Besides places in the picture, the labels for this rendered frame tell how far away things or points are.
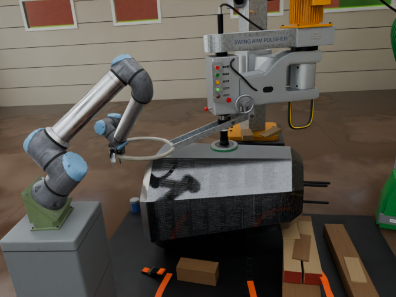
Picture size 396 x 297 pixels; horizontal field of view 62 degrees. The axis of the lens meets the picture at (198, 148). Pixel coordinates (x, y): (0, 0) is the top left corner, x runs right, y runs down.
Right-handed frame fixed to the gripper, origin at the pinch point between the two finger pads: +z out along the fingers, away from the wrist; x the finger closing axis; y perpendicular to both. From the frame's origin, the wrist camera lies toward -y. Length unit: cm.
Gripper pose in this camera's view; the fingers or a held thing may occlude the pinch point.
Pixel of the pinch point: (116, 162)
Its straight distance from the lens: 247.8
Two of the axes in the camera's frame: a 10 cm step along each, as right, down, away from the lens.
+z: -0.1, 9.4, 3.5
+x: 7.4, -2.3, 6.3
